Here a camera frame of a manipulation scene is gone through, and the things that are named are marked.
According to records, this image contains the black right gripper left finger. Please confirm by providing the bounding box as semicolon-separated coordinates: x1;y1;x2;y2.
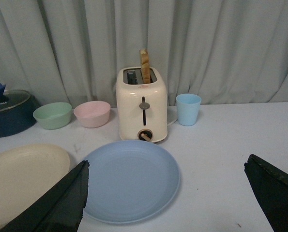
0;160;89;232

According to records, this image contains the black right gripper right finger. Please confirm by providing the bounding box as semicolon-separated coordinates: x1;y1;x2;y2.
244;154;288;232

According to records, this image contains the blue plate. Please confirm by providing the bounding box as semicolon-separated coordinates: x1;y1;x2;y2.
84;140;180;224

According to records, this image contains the cream plate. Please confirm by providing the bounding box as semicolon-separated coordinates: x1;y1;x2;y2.
0;144;70;228

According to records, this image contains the green bowl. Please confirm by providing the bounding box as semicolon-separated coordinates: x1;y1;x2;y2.
33;102;72;130

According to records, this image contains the pink bowl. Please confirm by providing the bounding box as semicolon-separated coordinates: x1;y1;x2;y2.
74;101;111;128

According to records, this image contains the dark blue saucepan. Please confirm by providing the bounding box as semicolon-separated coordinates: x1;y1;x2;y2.
0;95;41;138

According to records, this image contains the glass pot lid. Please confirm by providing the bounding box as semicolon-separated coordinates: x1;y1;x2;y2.
0;83;31;112

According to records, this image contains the light blue cup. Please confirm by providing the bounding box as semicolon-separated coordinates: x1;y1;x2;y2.
176;93;201;126

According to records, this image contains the cream toaster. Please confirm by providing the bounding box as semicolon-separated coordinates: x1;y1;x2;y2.
116;67;167;143

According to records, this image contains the grey curtain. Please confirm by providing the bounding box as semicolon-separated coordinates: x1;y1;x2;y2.
0;0;288;108

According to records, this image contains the toast slice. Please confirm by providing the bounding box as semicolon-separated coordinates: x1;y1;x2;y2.
139;48;151;84

